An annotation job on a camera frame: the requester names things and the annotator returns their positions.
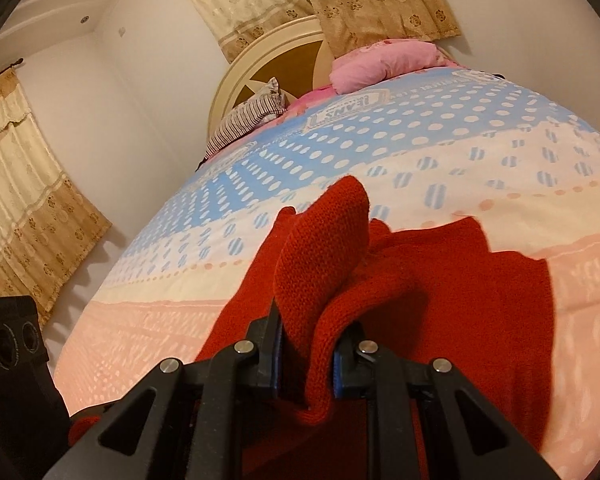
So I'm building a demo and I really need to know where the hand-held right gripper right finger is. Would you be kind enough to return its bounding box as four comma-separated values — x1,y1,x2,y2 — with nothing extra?
330,321,552,480

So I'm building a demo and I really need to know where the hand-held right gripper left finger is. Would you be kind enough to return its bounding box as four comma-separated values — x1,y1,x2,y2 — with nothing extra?
42,304,284,480

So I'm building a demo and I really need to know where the red knitted sweater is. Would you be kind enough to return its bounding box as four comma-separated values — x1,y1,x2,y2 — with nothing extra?
69,175,557,480

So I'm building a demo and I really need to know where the beige floral curtain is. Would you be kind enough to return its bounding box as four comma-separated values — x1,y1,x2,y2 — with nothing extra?
0,67,113,328
272,0,462,59
160,0,327,64

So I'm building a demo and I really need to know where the pink and blue dotted bedspread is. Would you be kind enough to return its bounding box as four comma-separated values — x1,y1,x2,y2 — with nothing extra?
52,66,600,463

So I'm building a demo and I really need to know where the striped pillow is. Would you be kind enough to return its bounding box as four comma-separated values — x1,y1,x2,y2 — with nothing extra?
204,77,288,160

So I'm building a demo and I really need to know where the pink bed sheet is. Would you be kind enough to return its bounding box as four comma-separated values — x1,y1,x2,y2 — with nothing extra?
286,85,337,113

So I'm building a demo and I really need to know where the cream wooden headboard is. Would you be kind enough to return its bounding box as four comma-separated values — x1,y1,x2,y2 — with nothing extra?
208,15,342,133

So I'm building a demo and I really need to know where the pink pillow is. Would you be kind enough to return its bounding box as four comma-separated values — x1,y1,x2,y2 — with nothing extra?
328,42,460,95

